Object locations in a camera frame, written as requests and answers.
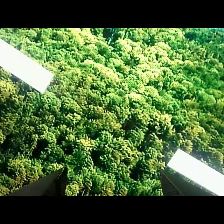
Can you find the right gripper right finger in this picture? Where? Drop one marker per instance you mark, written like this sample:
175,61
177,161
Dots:
181,186

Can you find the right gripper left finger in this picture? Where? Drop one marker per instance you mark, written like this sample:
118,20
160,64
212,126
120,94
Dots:
46,186

